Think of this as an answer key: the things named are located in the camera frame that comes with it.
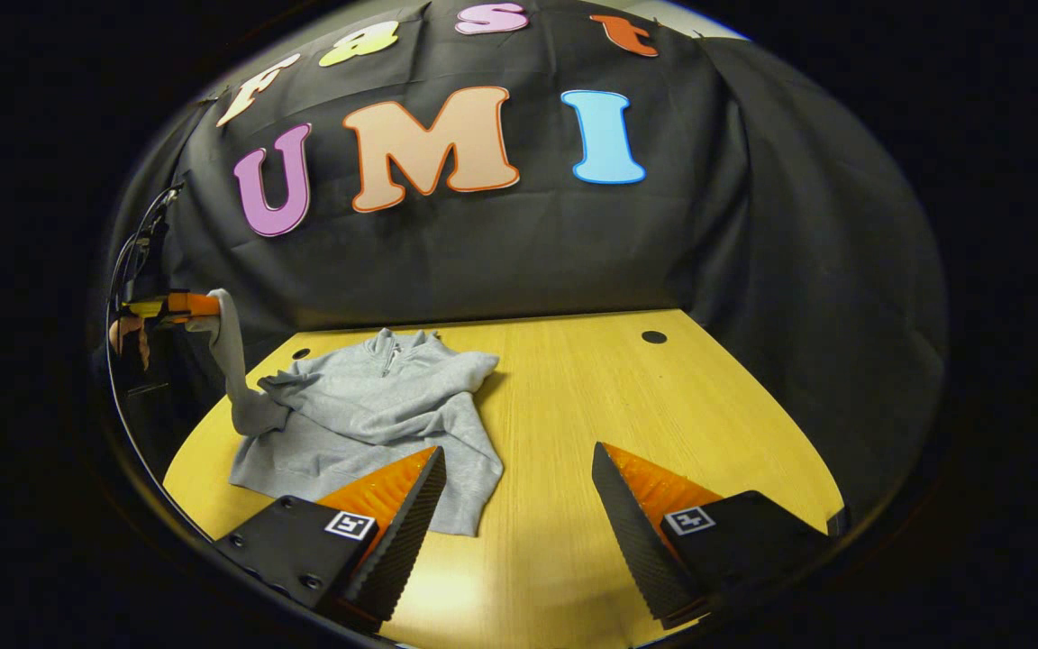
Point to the black backdrop cloth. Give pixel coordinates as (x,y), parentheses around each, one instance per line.
(528,252)

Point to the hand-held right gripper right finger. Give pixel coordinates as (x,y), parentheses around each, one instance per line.
(636,532)

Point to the grey sweatshirt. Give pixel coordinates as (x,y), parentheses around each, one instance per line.
(366,415)

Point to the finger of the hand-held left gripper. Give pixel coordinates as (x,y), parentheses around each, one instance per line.
(181,305)

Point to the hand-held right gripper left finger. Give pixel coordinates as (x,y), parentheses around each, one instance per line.
(411,532)

